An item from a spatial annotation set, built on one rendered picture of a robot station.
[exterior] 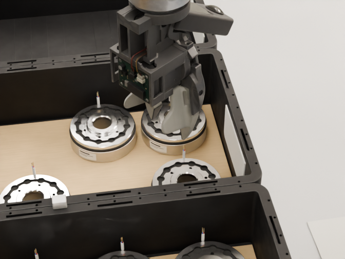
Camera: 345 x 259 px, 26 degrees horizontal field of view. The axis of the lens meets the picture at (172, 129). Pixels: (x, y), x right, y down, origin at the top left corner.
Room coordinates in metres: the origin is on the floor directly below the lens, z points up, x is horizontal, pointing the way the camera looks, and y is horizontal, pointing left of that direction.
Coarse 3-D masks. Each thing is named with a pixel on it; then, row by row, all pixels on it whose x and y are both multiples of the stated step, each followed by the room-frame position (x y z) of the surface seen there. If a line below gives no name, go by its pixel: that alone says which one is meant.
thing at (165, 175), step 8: (176, 160) 0.78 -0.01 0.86; (184, 160) 0.78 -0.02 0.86; (192, 160) 0.78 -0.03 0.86; (200, 160) 0.78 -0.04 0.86; (160, 168) 0.77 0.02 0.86; (168, 168) 0.77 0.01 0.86; (176, 168) 0.77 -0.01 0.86; (184, 168) 0.77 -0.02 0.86; (192, 168) 0.77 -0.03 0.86; (200, 168) 0.77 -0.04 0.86; (208, 168) 0.77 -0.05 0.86; (160, 176) 0.75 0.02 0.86; (168, 176) 0.75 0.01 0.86; (208, 176) 0.75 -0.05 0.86; (216, 176) 0.75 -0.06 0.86; (152, 184) 0.73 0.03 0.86; (160, 184) 0.74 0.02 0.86
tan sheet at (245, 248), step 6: (240, 246) 0.65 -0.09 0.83; (246, 246) 0.65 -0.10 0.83; (252, 246) 0.65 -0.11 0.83; (240, 252) 0.64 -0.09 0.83; (246, 252) 0.64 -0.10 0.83; (252, 252) 0.64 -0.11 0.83; (150, 258) 0.63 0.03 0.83; (156, 258) 0.63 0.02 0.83; (162, 258) 0.63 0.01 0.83; (168, 258) 0.63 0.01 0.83; (174, 258) 0.63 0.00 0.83; (246, 258) 0.63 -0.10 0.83; (252, 258) 0.63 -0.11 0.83
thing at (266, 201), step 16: (176, 192) 0.66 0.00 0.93; (192, 192) 0.66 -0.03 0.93; (208, 192) 0.66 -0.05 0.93; (224, 192) 0.66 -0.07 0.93; (240, 192) 0.66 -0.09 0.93; (256, 192) 0.66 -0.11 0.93; (48, 208) 0.63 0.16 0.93; (64, 208) 0.63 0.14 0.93; (80, 208) 0.63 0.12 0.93; (96, 208) 0.63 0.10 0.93; (112, 208) 0.63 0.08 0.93; (128, 208) 0.63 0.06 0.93; (272, 208) 0.63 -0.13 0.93; (272, 224) 0.62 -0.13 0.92; (272, 240) 0.58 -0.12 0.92; (288, 256) 0.55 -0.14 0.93
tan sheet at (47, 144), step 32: (0, 128) 0.89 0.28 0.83; (32, 128) 0.89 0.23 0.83; (64, 128) 0.89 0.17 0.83; (0, 160) 0.82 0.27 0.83; (32, 160) 0.82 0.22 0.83; (64, 160) 0.82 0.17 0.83; (128, 160) 0.82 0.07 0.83; (160, 160) 0.82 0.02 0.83; (224, 160) 0.82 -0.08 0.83; (0, 192) 0.75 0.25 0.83; (96, 192) 0.75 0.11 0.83
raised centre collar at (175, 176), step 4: (176, 172) 0.75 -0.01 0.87; (180, 172) 0.75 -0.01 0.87; (184, 172) 0.75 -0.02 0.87; (188, 172) 0.75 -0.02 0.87; (192, 172) 0.75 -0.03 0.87; (196, 172) 0.75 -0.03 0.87; (172, 176) 0.75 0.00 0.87; (176, 176) 0.75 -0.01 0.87; (180, 176) 0.75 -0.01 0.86; (192, 176) 0.75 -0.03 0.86; (196, 176) 0.75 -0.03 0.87; (200, 176) 0.75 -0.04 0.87; (172, 180) 0.74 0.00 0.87; (176, 180) 0.74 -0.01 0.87
